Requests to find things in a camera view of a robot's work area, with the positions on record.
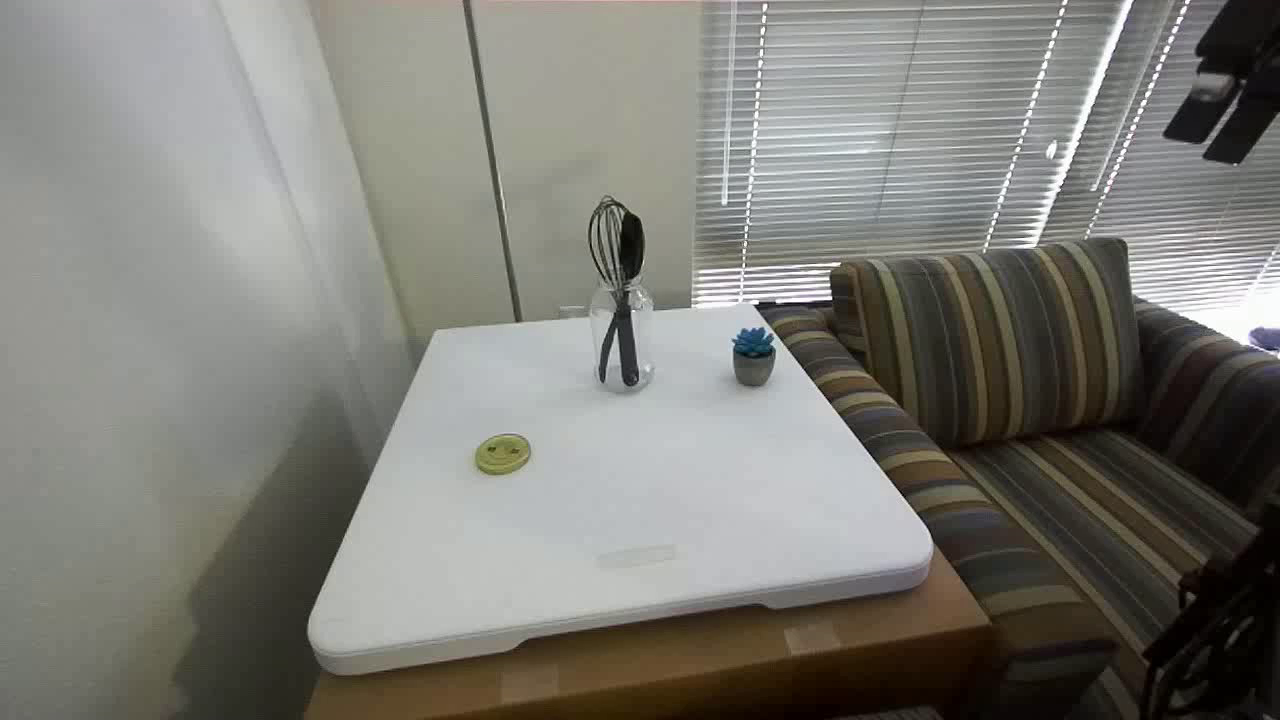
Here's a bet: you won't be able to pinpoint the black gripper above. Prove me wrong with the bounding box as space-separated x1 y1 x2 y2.
1158 0 1280 168

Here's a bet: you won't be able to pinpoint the white window blinds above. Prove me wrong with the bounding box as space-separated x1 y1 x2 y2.
691 0 1280 343

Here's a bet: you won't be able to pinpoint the striped sofa cushion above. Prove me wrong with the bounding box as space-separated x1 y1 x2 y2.
827 237 1149 452

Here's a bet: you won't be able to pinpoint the striped fabric sofa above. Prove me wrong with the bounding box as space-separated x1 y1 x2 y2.
754 297 1280 720

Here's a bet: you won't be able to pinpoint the black kitchen utensil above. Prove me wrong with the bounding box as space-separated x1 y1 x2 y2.
611 208 653 392

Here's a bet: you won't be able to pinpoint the clear glass jar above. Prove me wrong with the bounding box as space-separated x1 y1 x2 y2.
582 276 661 397

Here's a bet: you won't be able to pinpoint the white table board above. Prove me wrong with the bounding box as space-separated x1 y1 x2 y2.
300 553 997 720

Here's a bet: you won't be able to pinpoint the yellow-green round disc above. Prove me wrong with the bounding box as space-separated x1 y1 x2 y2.
470 429 534 480

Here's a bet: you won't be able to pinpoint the black metal frame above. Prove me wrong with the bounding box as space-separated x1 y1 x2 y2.
1135 495 1280 720

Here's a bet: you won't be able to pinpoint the metal wire whisk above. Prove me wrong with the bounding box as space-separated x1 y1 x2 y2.
582 198 637 383

